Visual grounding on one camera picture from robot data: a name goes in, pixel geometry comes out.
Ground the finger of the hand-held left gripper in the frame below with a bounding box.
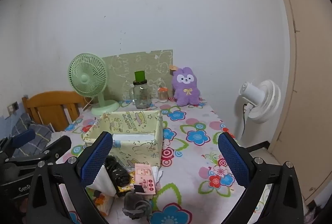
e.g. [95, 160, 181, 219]
[0, 129, 36, 159]
[5, 135, 72, 170]

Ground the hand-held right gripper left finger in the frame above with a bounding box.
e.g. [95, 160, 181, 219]
[26, 131, 114, 224]

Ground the glass mug jar green lid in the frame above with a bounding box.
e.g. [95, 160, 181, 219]
[129, 71, 151, 110]

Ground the dark grey sock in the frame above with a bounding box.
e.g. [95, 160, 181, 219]
[123, 191, 153, 220]

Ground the blue plaid blanket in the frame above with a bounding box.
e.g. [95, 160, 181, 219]
[0, 112, 56, 159]

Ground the pink packet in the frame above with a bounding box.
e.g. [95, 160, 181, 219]
[134, 163, 156, 195]

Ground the small jar orange lid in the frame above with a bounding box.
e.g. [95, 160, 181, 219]
[158, 87, 169, 103]

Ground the green desk fan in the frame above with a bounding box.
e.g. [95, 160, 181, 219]
[68, 53, 120, 116]

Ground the purple plush bunny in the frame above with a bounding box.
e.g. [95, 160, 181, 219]
[170, 65, 201, 107]

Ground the white standing fan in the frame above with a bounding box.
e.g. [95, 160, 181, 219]
[235, 79, 281, 141]

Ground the wall outlet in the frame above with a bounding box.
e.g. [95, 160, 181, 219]
[7, 101, 20, 113]

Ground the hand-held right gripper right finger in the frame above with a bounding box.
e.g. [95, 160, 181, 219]
[217, 132, 304, 224]

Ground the beige door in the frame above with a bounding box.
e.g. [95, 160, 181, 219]
[266, 0, 332, 204]

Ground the yellow packet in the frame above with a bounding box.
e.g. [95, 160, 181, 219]
[114, 172, 137, 197]

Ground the black plastic bag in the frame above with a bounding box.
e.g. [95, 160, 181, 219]
[104, 155, 131, 189]

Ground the white cloth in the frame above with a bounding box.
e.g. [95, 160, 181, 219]
[87, 164, 117, 197]

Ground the yellow printed box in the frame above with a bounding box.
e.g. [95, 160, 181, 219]
[82, 110, 164, 169]

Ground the wooden headboard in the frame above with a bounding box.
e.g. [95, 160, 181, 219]
[22, 91, 87, 132]

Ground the green printed board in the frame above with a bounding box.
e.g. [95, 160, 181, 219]
[102, 49, 174, 101]

